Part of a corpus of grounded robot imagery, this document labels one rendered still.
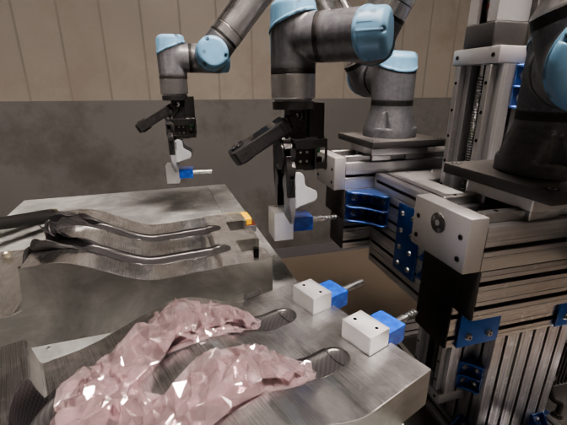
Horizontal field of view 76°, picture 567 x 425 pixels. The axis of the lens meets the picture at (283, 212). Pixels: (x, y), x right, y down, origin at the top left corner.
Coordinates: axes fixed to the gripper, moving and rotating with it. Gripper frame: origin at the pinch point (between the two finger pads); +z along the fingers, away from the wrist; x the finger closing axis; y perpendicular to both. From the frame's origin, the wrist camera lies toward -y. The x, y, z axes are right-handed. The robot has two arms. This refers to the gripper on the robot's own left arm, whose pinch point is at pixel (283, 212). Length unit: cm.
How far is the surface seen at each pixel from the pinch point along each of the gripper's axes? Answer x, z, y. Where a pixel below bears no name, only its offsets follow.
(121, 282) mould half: -7.9, 6.1, -28.3
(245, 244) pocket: 3.0, 7.0, -7.0
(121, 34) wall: 168, -51, -44
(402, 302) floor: 97, 95, 95
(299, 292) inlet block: -16.4, 7.4, -1.9
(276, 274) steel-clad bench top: 3.9, 14.9, -0.8
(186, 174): 46.8, 1.2, -17.0
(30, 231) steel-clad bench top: 45, 14, -60
